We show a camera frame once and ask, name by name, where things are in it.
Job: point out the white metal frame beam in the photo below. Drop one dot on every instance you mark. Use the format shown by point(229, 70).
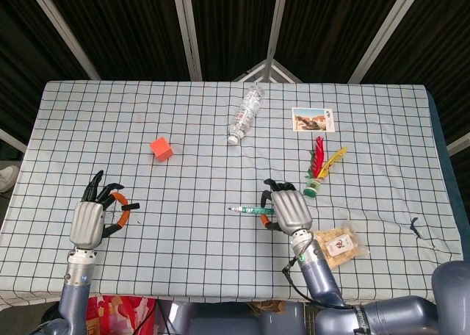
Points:
point(62, 30)
point(187, 30)
point(459, 144)
point(11, 140)
point(275, 26)
point(389, 30)

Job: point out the clear snack bag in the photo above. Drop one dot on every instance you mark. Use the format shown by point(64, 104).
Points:
point(343, 245)

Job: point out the clear plastic water bottle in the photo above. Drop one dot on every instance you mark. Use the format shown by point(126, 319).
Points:
point(245, 114)

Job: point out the feather shuttlecock green base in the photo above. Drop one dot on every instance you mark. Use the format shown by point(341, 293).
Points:
point(318, 155)

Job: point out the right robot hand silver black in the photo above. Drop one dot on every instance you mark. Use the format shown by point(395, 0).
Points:
point(292, 212)

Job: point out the orange cube block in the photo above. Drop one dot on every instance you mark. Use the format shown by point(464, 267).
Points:
point(162, 149)

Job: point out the right robot arm grey-blue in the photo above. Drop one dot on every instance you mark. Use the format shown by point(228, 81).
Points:
point(385, 313)

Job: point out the left robot arm grey-blue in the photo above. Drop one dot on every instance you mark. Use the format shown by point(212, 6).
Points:
point(75, 287)

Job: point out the red shopping bag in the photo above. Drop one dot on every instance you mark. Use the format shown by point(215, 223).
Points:
point(121, 313)

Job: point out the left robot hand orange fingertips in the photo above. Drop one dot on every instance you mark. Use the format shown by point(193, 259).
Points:
point(86, 223)

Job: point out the white triangular frame joint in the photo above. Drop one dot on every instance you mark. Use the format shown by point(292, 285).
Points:
point(249, 71)

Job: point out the photo postcard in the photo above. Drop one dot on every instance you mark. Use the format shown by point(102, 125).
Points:
point(312, 120)

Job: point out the white shoe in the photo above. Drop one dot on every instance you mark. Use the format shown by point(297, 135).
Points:
point(7, 177)

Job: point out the brown cardboard piece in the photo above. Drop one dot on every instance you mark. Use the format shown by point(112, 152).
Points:
point(270, 307)

